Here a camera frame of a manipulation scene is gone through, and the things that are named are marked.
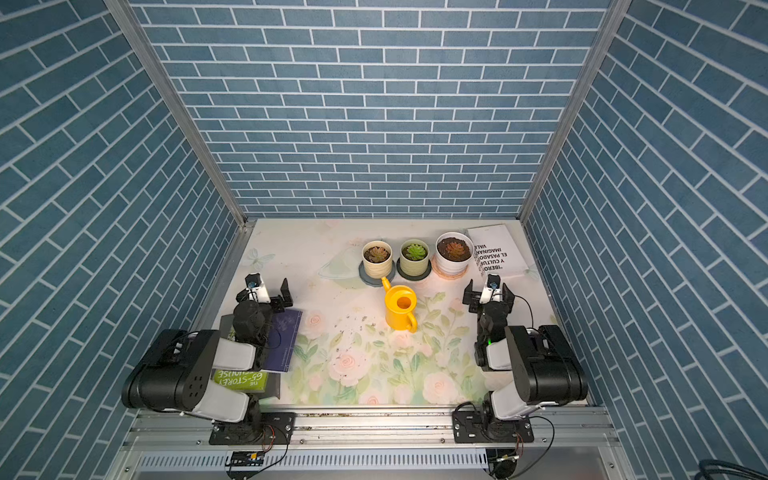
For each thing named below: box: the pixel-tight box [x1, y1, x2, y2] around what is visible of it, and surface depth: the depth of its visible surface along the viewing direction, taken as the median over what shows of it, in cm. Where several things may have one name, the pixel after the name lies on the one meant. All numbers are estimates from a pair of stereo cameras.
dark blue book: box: [261, 309, 303, 373], surface depth 86 cm
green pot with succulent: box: [400, 239, 430, 277], surface depth 103 cm
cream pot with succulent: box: [362, 240, 393, 279], surface depth 101 cm
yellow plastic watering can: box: [382, 276, 418, 333], surface depth 87 cm
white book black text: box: [467, 224, 529, 277], surface depth 107 cm
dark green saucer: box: [396, 257, 432, 281], surface depth 104 cm
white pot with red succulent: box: [435, 231, 475, 275], surface depth 102 cm
